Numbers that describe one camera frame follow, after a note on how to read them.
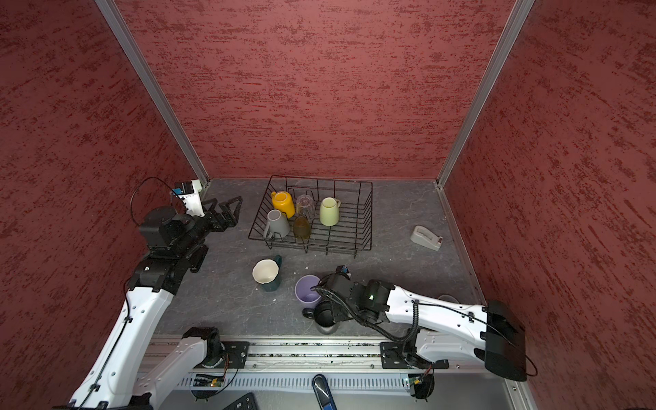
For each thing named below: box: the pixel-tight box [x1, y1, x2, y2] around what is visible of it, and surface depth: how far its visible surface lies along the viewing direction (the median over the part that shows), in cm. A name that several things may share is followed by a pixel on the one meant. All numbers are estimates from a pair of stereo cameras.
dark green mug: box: [251, 254, 283, 292], surface depth 84 cm
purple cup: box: [294, 274, 322, 305], surface depth 79 cm
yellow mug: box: [271, 190, 296, 219], surface depth 102 cm
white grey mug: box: [263, 209, 291, 240], surface depth 94 cm
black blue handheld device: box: [311, 374, 338, 410], surface depth 66 cm
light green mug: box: [319, 196, 341, 228], surface depth 99 cm
